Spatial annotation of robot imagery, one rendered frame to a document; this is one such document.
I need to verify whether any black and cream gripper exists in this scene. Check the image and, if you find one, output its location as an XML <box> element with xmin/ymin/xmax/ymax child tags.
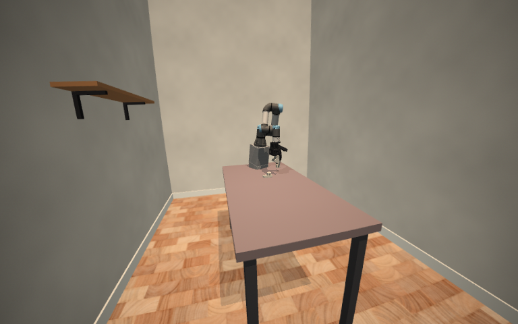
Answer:
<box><xmin>269</xmin><ymin>142</ymin><xmax>282</xmax><ymax>167</ymax></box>

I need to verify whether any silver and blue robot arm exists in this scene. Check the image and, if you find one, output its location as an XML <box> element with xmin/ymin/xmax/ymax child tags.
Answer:
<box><xmin>254</xmin><ymin>103</ymin><xmax>283</xmax><ymax>147</ymax></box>

